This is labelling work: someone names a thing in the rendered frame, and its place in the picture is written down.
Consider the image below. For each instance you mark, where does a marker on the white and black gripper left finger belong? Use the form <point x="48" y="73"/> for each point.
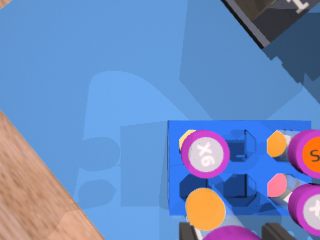
<point x="187" y="231"/>

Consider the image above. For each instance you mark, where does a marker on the blue bench mat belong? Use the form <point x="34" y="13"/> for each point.
<point x="91" y="84"/>

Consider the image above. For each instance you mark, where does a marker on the blue tube rack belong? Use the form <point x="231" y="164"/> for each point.
<point x="246" y="183"/>

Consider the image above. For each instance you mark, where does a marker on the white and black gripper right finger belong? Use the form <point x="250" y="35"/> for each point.
<point x="274" y="231"/>

